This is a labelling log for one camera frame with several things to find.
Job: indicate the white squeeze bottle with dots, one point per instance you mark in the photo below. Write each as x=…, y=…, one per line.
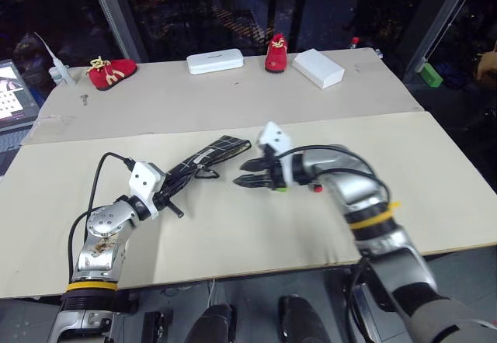
x=58, y=67

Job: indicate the white rectangular box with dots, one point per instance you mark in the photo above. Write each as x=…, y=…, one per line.
x=318, y=68

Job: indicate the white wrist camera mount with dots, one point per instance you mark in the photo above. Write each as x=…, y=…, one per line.
x=143, y=178
x=273, y=135

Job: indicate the laptop computer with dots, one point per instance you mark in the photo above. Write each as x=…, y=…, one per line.
x=13, y=98

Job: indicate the green plastic object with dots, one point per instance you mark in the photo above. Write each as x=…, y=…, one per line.
x=432, y=75

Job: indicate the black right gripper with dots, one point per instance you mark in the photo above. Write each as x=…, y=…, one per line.
x=275, y=172

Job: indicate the red shoe with toe view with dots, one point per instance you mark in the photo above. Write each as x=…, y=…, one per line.
x=276, y=57

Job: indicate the small metal screw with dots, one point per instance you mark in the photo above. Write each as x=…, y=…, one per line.
x=83, y=99

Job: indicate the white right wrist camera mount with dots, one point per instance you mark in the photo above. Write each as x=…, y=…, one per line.
x=273, y=135

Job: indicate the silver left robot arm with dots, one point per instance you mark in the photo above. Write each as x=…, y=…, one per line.
x=103, y=222

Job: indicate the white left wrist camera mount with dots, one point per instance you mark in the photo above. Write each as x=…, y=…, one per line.
x=143, y=178

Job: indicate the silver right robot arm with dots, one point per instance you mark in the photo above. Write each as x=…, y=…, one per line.
x=361, y=191

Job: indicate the yellow zip tie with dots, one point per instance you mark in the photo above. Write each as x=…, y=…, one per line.
x=378, y=217

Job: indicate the black grid pouch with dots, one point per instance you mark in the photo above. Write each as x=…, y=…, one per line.
x=217, y=150

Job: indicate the brown cardboard object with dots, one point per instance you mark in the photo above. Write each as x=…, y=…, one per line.
x=487, y=63

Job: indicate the grey metal post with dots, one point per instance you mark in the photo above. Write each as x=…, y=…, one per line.
x=116, y=13

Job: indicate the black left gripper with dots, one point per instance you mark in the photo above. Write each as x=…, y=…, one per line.
x=161, y=198

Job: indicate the red shoe with side view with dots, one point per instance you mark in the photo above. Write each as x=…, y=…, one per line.
x=112, y=72

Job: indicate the black bracket under table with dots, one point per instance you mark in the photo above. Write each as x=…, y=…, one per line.
x=157, y=327

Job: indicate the white rounded case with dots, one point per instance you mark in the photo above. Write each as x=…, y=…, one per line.
x=214, y=61

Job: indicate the red capped bottle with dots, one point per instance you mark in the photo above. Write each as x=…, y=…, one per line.
x=355, y=42

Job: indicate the dark rounded shape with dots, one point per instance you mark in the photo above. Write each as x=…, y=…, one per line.
x=211, y=325
x=303, y=319

